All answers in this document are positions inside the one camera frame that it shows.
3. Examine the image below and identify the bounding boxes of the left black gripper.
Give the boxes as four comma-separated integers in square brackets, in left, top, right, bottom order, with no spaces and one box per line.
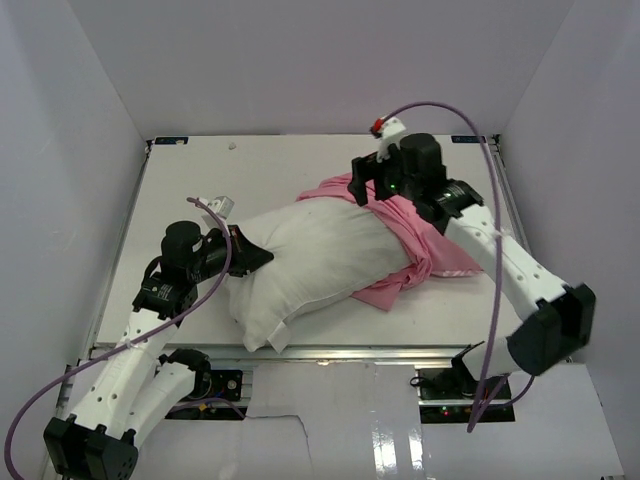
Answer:
[188,224,273,282]

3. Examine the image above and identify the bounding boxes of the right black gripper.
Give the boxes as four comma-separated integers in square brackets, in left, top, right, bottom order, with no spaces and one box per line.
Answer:
[349,147,421,207]

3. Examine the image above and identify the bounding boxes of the white pillow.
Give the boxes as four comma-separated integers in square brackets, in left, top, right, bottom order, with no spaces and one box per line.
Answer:
[225,197,410,352]

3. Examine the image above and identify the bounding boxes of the pink floral pillowcase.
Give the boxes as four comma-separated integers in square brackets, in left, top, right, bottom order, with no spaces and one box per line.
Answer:
[287,174,483,312]

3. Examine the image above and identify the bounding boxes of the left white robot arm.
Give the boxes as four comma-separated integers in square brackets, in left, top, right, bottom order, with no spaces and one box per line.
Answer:
[43,221,274,479]

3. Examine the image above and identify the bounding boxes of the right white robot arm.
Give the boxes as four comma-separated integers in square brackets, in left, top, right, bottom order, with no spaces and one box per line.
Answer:
[348,133,596,399]

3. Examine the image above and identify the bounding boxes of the right blue table label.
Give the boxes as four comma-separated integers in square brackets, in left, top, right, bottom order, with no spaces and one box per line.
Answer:
[451,135,486,144]

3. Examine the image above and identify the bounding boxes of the blue table label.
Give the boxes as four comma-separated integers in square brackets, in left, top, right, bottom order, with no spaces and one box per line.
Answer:
[451,135,486,144]
[153,136,189,145]

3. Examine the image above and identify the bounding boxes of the left blue table label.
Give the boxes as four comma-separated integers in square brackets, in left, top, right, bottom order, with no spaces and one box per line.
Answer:
[153,136,189,145]

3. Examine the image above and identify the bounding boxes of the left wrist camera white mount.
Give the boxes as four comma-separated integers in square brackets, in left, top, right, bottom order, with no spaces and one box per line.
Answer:
[195,196,235,229]

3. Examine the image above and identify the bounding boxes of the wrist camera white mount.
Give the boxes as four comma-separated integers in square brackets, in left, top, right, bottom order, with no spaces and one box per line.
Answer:
[195,196,235,229]
[370,117,407,163]

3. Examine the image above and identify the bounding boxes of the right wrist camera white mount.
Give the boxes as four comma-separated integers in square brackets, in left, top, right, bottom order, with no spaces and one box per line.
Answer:
[370,117,407,163]

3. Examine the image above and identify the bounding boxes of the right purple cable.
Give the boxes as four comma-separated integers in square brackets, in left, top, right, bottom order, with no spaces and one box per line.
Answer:
[379,102,535,434]

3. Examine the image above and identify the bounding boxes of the purple cable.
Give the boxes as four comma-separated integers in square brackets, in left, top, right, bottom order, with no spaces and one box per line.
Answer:
[379,102,535,434]
[2,196,234,480]

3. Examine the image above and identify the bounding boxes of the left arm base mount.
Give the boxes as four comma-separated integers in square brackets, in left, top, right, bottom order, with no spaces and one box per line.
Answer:
[159,349,246,420]

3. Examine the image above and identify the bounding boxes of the aluminium table front rail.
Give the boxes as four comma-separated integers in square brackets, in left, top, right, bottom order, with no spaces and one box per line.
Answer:
[89,344,476,365]

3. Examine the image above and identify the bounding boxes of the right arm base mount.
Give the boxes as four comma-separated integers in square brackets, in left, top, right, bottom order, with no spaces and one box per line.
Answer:
[409,345,516,425]

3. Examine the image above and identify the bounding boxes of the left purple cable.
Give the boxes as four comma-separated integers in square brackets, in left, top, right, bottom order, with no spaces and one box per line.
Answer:
[2,196,234,480]

